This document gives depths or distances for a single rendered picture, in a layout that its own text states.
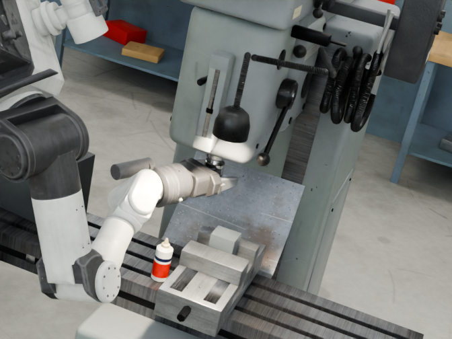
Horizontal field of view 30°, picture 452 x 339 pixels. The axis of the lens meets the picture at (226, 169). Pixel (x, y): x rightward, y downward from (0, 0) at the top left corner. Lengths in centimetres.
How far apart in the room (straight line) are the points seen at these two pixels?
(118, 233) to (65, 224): 19
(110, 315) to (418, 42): 94
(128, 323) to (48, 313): 154
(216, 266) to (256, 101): 41
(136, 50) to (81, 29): 446
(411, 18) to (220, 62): 47
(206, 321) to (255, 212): 52
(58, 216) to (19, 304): 206
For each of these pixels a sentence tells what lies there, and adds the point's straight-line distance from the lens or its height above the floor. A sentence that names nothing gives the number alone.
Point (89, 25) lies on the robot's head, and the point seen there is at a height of 161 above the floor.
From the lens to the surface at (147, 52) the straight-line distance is 596.
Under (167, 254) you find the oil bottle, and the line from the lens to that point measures 195.
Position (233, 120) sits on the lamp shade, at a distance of 162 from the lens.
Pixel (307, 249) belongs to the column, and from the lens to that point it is 233.
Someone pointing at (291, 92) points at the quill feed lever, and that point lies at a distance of 182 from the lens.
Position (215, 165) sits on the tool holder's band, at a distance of 188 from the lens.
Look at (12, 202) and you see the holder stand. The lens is 218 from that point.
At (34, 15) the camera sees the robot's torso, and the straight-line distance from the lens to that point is 155.
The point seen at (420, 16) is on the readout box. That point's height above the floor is 167.
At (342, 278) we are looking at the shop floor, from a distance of 418.
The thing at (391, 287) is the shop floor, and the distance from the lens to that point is 425.
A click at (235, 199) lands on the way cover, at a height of 103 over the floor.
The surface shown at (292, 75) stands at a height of 148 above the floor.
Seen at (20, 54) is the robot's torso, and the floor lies 157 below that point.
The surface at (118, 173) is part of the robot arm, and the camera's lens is 174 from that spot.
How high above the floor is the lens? 202
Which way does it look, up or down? 24 degrees down
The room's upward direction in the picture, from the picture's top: 13 degrees clockwise
